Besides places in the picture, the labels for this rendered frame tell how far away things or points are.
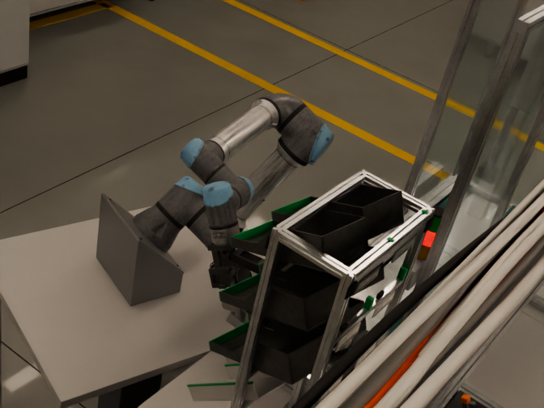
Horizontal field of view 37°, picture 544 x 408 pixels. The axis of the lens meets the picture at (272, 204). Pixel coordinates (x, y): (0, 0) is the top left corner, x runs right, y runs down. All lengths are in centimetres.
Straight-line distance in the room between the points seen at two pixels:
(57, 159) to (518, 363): 289
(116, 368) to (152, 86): 344
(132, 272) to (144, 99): 303
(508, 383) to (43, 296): 146
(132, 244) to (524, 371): 130
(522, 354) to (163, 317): 117
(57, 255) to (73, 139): 225
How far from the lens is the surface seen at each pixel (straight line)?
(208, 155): 214
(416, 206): 179
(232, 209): 205
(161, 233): 252
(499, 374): 270
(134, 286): 249
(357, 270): 154
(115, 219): 248
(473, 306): 69
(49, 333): 245
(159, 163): 476
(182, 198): 252
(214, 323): 252
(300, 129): 239
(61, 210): 432
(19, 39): 530
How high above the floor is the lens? 259
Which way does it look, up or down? 34 degrees down
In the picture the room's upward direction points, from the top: 13 degrees clockwise
